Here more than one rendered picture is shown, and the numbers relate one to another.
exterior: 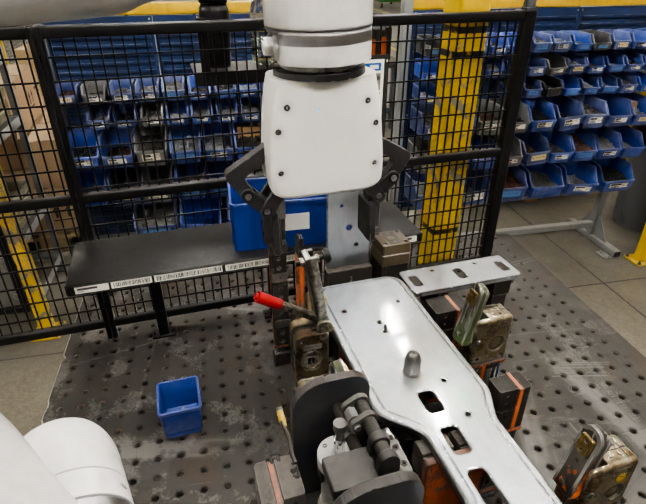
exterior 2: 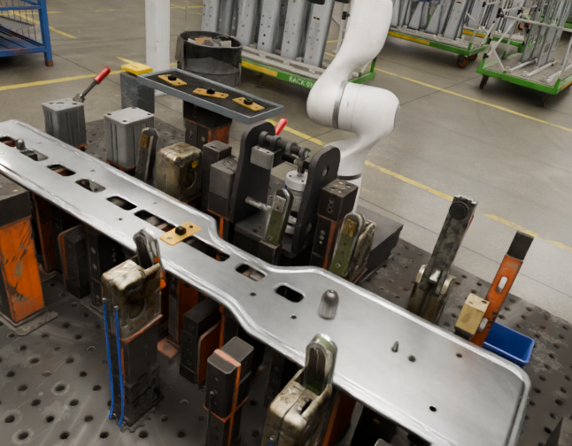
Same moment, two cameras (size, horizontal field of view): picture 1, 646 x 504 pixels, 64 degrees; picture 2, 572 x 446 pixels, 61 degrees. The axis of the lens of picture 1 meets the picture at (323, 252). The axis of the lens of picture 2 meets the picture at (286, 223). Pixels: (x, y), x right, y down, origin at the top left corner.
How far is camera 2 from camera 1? 1.31 m
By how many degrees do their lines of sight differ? 106
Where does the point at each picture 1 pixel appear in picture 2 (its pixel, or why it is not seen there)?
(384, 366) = (352, 307)
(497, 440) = (219, 282)
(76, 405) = (564, 334)
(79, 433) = (377, 95)
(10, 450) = (351, 39)
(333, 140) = not seen: outside the picture
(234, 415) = not seen: hidden behind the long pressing
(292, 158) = not seen: outside the picture
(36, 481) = (343, 50)
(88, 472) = (355, 90)
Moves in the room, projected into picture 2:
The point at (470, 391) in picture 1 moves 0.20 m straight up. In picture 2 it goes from (263, 315) to (277, 211)
